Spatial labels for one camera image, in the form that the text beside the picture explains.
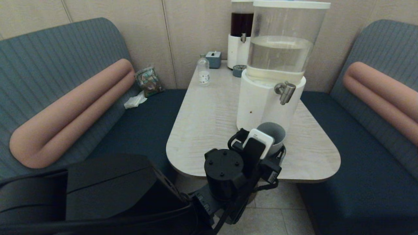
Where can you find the small steel beverage dispenser tap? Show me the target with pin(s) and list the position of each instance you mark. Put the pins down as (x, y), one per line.
(243, 38)

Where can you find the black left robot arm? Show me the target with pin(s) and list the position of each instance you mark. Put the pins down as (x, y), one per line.
(98, 189)

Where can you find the small blue round drip tray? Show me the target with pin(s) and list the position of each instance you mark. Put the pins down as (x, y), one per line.
(237, 72)

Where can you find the printed snack bag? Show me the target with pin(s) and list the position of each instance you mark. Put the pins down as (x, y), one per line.
(150, 82)

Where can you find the blue-grey tissue box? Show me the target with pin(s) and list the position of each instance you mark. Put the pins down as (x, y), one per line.
(214, 61)

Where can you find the pink bolster cushion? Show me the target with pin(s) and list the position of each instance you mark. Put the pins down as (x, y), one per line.
(65, 114)
(382, 94)

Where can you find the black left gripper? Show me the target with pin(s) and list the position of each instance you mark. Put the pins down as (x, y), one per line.
(264, 173)

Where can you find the clear plastic bottle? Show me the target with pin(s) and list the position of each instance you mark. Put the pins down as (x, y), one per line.
(203, 75)

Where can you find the dark beverage dispenser white base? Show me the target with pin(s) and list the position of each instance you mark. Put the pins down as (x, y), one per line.
(236, 49)

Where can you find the grey plastic cup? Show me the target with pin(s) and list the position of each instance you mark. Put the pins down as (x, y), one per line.
(277, 133)

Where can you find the blue upholstered booth sofa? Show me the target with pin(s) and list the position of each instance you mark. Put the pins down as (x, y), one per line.
(359, 169)
(130, 130)

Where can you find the crumpled white tissue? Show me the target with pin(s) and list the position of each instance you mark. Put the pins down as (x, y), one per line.
(134, 101)

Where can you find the steel water dispenser tap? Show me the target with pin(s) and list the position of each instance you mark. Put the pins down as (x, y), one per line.
(286, 92)

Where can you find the clear water dispenser white base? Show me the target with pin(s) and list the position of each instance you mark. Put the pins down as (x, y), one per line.
(261, 98)

